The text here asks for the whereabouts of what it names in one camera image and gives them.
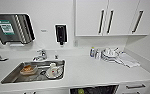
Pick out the chrome sink faucet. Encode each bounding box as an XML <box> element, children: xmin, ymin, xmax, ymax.
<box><xmin>32</xmin><ymin>49</ymin><xmax>48</xmax><ymax>62</ymax></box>

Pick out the white folded cloth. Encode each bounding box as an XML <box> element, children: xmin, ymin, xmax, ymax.
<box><xmin>119</xmin><ymin>53</ymin><xmax>141</xmax><ymax>69</ymax></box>

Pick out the white wall outlet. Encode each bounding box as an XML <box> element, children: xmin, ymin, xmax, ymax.
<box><xmin>73</xmin><ymin>39</ymin><xmax>79</xmax><ymax>48</ymax></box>

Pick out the small blue-label bottle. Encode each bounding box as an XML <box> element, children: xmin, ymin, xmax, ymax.
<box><xmin>89</xmin><ymin>46</ymin><xmax>96</xmax><ymax>58</ymax></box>

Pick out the bowl with orange leftovers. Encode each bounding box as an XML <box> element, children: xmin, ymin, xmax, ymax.
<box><xmin>19</xmin><ymin>64</ymin><xmax>38</xmax><ymax>75</ymax></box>

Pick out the stainless steel sink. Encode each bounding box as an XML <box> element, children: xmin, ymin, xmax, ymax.
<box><xmin>0</xmin><ymin>59</ymin><xmax>67</xmax><ymax>84</ymax></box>

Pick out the small chrome sink knob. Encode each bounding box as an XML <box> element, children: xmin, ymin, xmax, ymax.
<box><xmin>54</xmin><ymin>54</ymin><xmax>59</xmax><ymax>60</ymax></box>

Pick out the steel paper towel dispenser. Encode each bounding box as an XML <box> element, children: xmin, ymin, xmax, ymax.
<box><xmin>0</xmin><ymin>13</ymin><xmax>36</xmax><ymax>46</ymax></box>

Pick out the black wall soap dispenser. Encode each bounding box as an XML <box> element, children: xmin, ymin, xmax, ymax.
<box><xmin>54</xmin><ymin>23</ymin><xmax>68</xmax><ymax>46</ymax></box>

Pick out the green cup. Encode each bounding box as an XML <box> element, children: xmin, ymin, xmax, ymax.
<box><xmin>77</xmin><ymin>88</ymin><xmax>86</xmax><ymax>94</ymax></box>

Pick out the dark bar cabinet handle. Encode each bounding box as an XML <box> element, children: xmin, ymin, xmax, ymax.
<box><xmin>131</xmin><ymin>9</ymin><xmax>145</xmax><ymax>34</ymax></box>
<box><xmin>97</xmin><ymin>9</ymin><xmax>106</xmax><ymax>36</ymax></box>
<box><xmin>106</xmin><ymin>9</ymin><xmax>115</xmax><ymax>36</ymax></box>

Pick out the stack of white plates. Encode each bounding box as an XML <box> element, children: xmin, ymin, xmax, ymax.
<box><xmin>100</xmin><ymin>47</ymin><xmax>122</xmax><ymax>63</ymax></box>

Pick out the white three-door wall cabinet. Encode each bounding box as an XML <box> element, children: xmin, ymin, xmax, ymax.
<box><xmin>74</xmin><ymin>0</ymin><xmax>150</xmax><ymax>37</ymax></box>

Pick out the white printed mug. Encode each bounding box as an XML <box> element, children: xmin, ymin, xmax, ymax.
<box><xmin>48</xmin><ymin>62</ymin><xmax>58</xmax><ymax>75</ymax></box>

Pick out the white drawer unit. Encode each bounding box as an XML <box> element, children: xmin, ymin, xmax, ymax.
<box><xmin>117</xmin><ymin>81</ymin><xmax>149</xmax><ymax>94</ymax></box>

